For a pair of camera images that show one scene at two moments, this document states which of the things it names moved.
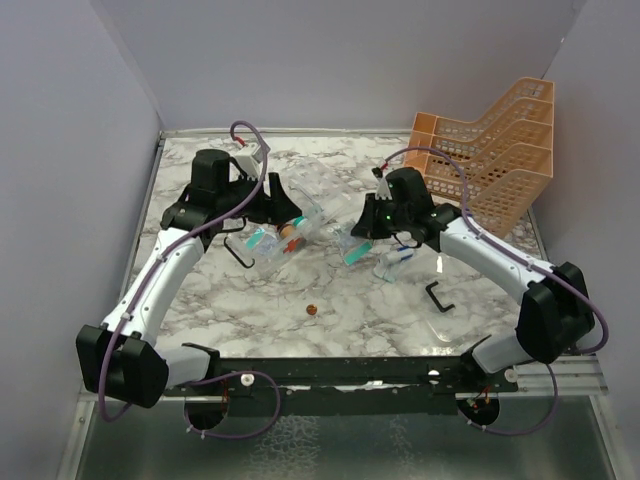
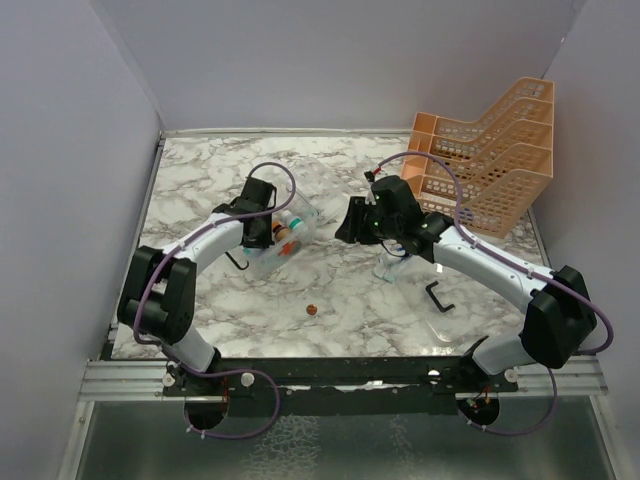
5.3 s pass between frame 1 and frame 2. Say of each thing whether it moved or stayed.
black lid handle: stayed
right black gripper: moved
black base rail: stayed
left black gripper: moved
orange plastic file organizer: stayed
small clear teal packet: stayed
